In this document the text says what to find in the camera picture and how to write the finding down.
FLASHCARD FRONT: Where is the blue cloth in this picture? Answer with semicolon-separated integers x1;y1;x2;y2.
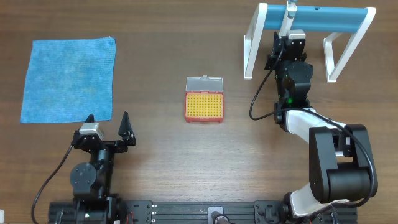
19;37;117;124

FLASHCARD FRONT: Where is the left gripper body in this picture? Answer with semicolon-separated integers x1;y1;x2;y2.
72;130;129;154

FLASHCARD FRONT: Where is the red and yellow tip box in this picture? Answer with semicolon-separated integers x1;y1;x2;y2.
184;74;225;124

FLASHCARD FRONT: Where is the white and blue stand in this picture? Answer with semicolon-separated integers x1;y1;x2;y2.
243;2;377;83

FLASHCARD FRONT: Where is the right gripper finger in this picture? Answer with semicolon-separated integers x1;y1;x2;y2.
269;31;282;57

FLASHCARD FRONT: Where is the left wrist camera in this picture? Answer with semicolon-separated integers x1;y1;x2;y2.
78;121;106;141

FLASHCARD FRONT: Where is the mounting rail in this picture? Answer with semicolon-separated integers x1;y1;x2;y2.
48;200;358;224

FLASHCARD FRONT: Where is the black cable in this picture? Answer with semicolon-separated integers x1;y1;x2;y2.
249;39;377;209
30;144;75;224

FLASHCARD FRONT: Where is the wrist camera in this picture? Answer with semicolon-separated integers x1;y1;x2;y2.
78;121;106;141
286;29;307;40

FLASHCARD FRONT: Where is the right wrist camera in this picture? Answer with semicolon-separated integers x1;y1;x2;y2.
286;29;307;40

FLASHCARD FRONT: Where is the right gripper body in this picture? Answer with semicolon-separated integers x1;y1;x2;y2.
264;36;308;71

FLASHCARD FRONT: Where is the white pipette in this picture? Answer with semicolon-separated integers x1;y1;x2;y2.
278;0;300;39

